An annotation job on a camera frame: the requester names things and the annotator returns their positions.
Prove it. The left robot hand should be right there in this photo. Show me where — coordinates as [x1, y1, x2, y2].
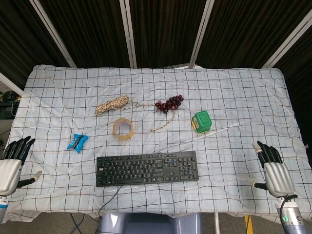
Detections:
[0, 136, 43, 196]

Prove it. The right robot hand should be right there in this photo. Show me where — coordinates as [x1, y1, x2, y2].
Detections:
[246, 140, 298, 202]

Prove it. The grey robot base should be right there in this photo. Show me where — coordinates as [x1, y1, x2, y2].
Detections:
[97, 213, 203, 234]

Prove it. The black computer keyboard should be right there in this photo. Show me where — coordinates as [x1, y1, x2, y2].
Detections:
[96, 151, 199, 188]

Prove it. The white thin stick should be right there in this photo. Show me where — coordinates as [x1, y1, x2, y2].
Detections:
[194, 121, 250, 141]

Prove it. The blue snack packet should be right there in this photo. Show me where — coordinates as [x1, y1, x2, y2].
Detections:
[66, 133, 89, 154]

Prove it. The green plastic box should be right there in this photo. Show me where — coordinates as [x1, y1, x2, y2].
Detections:
[191, 110, 212, 134]

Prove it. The clear packing tape roll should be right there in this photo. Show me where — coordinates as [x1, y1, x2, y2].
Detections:
[112, 118, 135, 141]

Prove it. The dark red grape bunch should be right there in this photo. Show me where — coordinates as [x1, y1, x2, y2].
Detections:
[155, 94, 185, 114]

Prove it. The white checked tablecloth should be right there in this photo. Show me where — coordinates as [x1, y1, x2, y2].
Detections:
[1, 64, 312, 224]

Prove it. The black equipment with cables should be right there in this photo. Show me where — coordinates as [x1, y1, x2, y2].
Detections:
[0, 89, 23, 120]

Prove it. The blue floor cable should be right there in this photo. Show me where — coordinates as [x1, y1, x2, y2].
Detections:
[70, 213, 85, 234]

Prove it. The thin black cable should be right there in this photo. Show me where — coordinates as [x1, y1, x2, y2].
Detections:
[98, 185, 123, 218]

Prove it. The beige braided rope bundle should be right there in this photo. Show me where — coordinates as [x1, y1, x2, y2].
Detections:
[94, 95, 176, 133]

